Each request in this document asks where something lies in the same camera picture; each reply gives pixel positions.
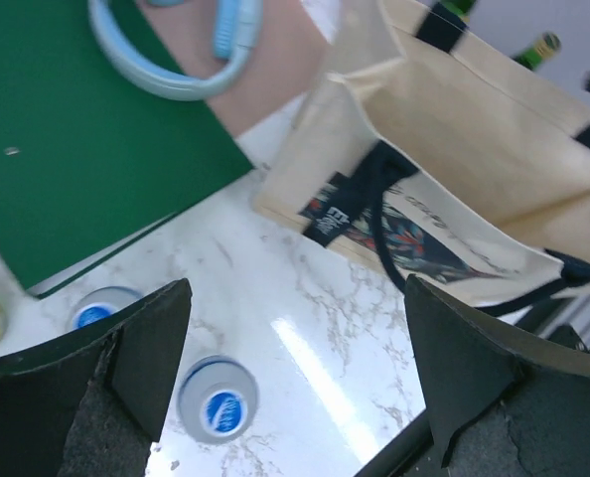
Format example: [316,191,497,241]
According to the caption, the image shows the light blue headphones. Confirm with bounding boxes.
[87,1,263,101]

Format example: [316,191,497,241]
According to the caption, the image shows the Pocari Sweat bottle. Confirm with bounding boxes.
[177,355,259,445]
[67,286,143,331]

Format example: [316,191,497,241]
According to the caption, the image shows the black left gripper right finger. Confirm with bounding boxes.
[403,273,590,477]

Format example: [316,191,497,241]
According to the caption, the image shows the cream canvas tote bag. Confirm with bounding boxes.
[255,1,590,316]

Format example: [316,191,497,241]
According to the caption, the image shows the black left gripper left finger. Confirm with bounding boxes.
[0,278,192,476]

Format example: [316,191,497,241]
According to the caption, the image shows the green Perrier bottle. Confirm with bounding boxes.
[439,0,476,23]

